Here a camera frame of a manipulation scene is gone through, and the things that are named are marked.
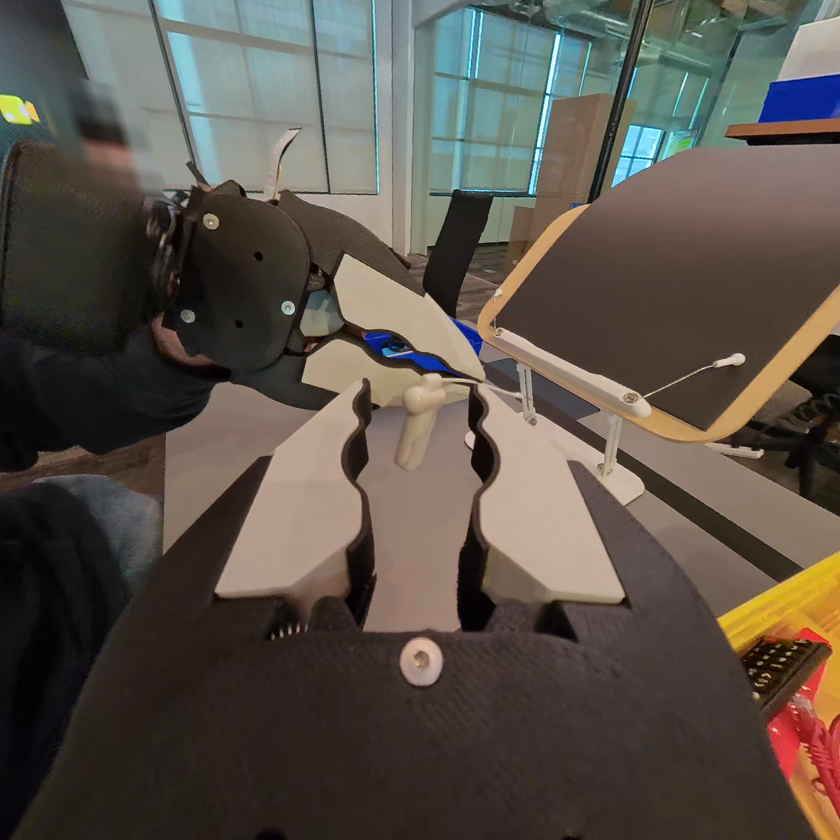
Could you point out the person's dark zip jacket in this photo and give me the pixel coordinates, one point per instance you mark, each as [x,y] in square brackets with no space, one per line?
[39,623]

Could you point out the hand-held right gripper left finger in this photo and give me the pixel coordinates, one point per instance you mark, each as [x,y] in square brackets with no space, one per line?
[295,518]

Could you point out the yellow round device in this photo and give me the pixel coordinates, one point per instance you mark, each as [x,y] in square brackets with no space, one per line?
[19,110]

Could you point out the cardboard boxes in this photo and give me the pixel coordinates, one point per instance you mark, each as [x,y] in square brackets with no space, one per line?
[577,164]

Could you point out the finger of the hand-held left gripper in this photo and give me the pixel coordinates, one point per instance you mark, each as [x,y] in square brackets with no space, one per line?
[341,367]
[394,302]

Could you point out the person's dark trousers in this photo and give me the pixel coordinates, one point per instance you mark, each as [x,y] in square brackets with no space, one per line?
[118,518]

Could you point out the blue plastic bin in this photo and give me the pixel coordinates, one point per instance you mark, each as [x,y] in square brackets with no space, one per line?
[469,331]

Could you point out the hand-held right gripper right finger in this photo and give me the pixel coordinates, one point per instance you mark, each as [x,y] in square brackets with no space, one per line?
[544,518]

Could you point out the white jointed stand arm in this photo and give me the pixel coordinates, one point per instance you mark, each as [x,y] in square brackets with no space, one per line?
[613,446]

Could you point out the wooden table black frame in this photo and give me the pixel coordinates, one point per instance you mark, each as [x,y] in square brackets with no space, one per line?
[787,130]

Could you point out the white desk lamp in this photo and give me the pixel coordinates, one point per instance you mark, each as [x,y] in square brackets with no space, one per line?
[281,157]

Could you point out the black disc-top floor lamp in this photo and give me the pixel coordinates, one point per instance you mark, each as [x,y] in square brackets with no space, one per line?
[620,98]

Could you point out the person's left hand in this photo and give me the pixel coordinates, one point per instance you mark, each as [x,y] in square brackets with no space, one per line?
[172,348]

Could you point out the blue box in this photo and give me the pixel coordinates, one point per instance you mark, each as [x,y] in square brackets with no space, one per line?
[800,98]

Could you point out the white box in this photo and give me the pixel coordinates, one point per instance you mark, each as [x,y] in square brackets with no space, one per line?
[814,52]

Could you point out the yellow plastic bin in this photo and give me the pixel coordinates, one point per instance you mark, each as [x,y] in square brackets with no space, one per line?
[787,604]

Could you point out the person's left forearm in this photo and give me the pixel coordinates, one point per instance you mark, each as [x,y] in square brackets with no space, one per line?
[98,394]

